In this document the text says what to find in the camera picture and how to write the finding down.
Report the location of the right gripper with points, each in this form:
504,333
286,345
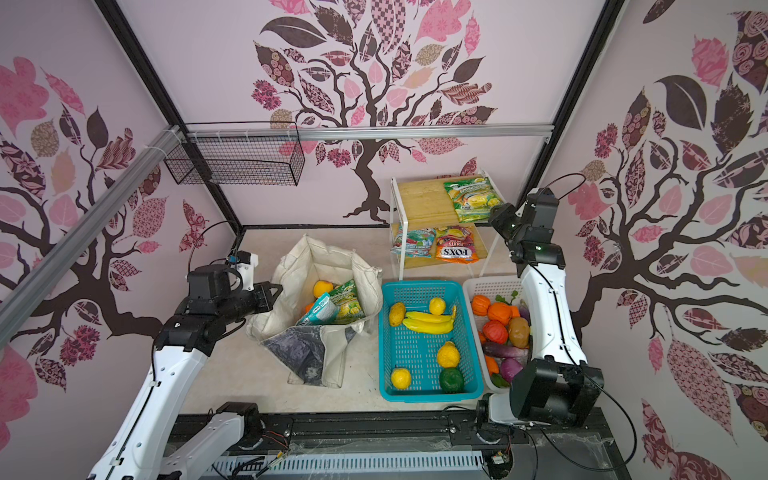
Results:
496,219

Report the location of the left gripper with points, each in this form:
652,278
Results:
266,301

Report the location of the yellow green candy bag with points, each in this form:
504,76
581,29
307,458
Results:
345,298
472,198

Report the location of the yellow red peach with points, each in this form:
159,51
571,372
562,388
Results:
322,287

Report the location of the beige canvas grocery bag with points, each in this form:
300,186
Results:
316,354

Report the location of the brown toy potato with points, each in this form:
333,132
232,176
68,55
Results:
519,332

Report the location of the green Fox's bag top shelf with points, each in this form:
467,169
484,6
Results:
324,312

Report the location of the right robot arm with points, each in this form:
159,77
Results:
556,386

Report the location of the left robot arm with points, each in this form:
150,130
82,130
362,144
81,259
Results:
219,296

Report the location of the orange Fox's candy bag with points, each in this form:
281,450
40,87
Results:
455,245

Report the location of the green Fox's candy bag lower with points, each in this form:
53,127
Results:
418,243

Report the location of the white plastic basket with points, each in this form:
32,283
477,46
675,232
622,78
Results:
490,287

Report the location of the green leafy toy vegetable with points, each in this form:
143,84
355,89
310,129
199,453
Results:
509,300

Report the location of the orange toy pumpkin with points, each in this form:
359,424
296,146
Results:
498,311

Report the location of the small yellow lemon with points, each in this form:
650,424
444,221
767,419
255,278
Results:
437,306

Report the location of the red toy tomato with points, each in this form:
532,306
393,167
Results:
495,332

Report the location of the long purple eggplant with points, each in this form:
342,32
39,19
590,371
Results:
497,350

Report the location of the wrinkled yellow fruit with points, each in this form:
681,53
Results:
397,314

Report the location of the purple onion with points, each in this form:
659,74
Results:
510,368

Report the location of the orange toy carrot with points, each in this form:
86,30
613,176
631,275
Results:
492,365

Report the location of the teal plastic basket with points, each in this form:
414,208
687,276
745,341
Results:
402,348

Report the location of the green pepper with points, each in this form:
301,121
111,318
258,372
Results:
451,380

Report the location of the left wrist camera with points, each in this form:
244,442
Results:
244,263

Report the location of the black wire wall basket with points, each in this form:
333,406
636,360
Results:
238,153

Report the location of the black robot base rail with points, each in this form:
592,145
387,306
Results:
433,444

